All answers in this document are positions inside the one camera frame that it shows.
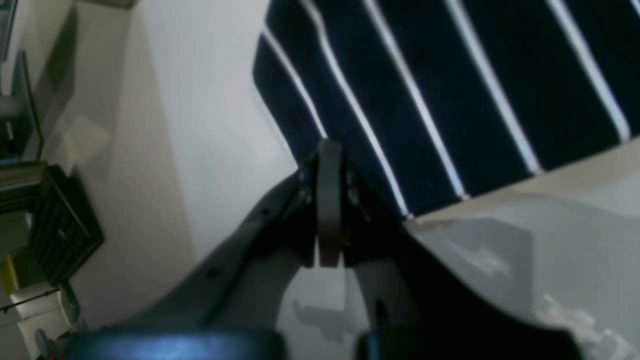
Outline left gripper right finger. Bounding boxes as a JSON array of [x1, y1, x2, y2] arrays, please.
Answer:
[[327, 140, 583, 360]]

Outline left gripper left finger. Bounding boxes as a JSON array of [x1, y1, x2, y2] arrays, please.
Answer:
[[63, 140, 332, 360]]

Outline navy white striped t-shirt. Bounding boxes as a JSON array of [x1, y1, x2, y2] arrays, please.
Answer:
[[253, 0, 639, 219]]

